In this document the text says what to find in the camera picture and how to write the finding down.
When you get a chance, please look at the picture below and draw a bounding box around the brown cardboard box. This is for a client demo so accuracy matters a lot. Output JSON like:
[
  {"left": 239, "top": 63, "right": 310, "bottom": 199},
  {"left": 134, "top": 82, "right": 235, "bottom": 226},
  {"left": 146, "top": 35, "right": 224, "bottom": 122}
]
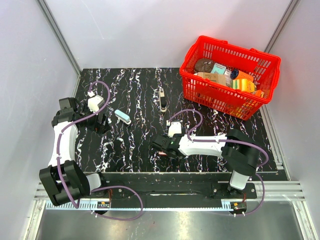
[{"left": 194, "top": 72, "right": 227, "bottom": 86}]

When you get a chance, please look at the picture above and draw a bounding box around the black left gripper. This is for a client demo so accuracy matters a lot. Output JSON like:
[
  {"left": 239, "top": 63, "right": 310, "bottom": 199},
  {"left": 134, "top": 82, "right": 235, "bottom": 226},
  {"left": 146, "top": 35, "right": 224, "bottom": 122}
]
[{"left": 79, "top": 102, "right": 111, "bottom": 135}]

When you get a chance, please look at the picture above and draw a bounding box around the brown round pouch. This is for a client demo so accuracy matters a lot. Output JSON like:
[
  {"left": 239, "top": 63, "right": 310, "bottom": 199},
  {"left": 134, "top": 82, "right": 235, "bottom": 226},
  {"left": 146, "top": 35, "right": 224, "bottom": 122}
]
[{"left": 194, "top": 58, "right": 215, "bottom": 73}]

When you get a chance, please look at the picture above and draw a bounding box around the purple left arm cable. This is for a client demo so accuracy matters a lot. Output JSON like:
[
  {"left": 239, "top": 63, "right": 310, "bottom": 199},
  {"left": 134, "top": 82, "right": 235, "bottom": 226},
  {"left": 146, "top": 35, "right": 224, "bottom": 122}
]
[{"left": 56, "top": 80, "right": 145, "bottom": 221}]

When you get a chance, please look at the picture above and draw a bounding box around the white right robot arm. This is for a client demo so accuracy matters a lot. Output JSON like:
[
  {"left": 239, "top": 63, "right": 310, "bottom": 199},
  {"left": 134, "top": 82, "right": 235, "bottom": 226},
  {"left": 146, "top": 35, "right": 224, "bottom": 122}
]
[{"left": 151, "top": 129, "right": 261, "bottom": 198}]

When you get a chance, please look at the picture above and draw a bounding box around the aluminium frame rail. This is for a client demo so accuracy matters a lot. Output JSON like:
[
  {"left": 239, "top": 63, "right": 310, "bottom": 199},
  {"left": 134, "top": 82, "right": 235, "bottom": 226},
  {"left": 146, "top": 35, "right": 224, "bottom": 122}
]
[{"left": 32, "top": 179, "right": 307, "bottom": 211}]

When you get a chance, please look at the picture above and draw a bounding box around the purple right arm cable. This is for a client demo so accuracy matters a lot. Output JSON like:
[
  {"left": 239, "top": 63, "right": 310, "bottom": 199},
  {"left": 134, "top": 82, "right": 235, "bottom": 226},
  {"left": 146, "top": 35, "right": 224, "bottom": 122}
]
[{"left": 166, "top": 109, "right": 270, "bottom": 216}]

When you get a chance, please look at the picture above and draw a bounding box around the red plastic shopping basket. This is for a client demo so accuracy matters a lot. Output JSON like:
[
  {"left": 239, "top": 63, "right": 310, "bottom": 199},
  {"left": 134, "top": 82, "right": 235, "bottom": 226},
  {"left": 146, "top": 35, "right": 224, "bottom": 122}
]
[{"left": 179, "top": 35, "right": 281, "bottom": 120}]

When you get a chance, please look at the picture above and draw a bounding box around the yellow orange box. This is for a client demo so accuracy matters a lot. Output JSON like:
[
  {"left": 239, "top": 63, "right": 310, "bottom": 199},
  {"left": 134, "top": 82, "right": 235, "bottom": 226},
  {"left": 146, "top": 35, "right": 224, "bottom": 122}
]
[{"left": 232, "top": 78, "right": 257, "bottom": 93}]

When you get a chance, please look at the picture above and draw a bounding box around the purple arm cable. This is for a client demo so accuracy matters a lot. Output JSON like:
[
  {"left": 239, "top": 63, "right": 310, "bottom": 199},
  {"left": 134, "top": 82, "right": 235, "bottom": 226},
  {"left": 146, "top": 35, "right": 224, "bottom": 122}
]
[
  {"left": 56, "top": 80, "right": 145, "bottom": 221},
  {"left": 166, "top": 109, "right": 270, "bottom": 216}
]

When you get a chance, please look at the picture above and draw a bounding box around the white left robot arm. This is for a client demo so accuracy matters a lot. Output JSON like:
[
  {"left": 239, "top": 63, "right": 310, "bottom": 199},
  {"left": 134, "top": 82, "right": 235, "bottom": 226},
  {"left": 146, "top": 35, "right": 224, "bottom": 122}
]
[{"left": 39, "top": 95, "right": 110, "bottom": 207}]

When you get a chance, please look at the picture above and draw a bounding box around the teal small box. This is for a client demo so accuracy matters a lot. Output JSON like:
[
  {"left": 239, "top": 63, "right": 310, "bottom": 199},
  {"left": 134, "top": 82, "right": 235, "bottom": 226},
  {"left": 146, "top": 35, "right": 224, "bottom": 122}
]
[{"left": 211, "top": 62, "right": 227, "bottom": 75}]

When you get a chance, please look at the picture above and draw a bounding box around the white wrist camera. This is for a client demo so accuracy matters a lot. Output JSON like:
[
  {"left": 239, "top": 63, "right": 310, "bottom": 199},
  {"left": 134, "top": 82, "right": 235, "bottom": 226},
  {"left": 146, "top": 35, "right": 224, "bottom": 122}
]
[
  {"left": 166, "top": 120, "right": 182, "bottom": 138},
  {"left": 87, "top": 91, "right": 105, "bottom": 113}
]

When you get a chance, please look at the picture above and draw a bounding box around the light blue stapler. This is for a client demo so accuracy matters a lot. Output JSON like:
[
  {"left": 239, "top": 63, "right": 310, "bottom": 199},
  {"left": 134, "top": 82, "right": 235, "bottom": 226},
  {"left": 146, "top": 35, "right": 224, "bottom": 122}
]
[{"left": 114, "top": 109, "right": 131, "bottom": 125}]

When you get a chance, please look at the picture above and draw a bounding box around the beige and black stapler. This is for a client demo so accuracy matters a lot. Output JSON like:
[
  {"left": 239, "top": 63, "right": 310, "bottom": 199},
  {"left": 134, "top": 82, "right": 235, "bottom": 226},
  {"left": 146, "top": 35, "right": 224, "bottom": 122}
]
[{"left": 159, "top": 87, "right": 167, "bottom": 113}]

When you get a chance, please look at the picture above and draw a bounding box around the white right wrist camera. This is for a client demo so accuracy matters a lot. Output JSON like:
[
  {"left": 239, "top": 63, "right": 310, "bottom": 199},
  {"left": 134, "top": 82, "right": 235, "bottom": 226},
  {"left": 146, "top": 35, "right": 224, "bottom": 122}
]
[{"left": 166, "top": 120, "right": 182, "bottom": 138}]

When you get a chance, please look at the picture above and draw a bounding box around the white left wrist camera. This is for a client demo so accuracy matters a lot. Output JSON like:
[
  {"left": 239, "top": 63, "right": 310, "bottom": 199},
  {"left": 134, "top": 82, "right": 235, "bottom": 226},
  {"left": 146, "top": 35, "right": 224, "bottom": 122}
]
[{"left": 87, "top": 91, "right": 105, "bottom": 113}]

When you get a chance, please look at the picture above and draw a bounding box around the red white staple box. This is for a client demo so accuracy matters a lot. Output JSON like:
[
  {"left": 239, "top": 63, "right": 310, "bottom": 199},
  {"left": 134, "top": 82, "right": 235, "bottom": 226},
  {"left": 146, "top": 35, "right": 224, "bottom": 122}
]
[{"left": 158, "top": 151, "right": 167, "bottom": 156}]

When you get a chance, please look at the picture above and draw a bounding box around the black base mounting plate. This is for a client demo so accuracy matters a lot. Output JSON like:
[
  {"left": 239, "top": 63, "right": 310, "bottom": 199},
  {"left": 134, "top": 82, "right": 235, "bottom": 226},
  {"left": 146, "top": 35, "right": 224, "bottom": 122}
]
[{"left": 91, "top": 172, "right": 258, "bottom": 210}]

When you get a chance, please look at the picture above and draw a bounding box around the orange bottle blue cap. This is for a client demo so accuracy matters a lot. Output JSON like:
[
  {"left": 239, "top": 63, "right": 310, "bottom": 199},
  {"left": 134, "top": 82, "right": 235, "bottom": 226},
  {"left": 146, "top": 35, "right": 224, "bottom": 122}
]
[{"left": 230, "top": 69, "right": 254, "bottom": 82}]

